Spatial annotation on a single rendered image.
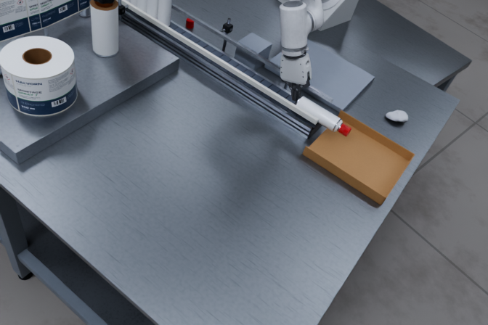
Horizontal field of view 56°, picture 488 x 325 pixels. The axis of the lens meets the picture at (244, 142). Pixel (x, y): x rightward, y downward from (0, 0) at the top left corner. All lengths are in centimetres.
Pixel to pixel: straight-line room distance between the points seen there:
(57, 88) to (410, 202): 203
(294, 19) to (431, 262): 160
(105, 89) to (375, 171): 93
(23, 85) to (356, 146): 107
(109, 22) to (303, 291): 104
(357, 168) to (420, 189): 135
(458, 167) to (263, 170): 193
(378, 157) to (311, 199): 34
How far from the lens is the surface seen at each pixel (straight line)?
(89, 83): 160
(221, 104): 163
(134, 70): 165
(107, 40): 166
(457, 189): 305
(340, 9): 221
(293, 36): 147
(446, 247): 272
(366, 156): 163
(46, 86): 142
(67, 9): 182
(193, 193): 136
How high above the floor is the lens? 191
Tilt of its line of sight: 45 degrees down
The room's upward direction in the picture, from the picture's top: 15 degrees clockwise
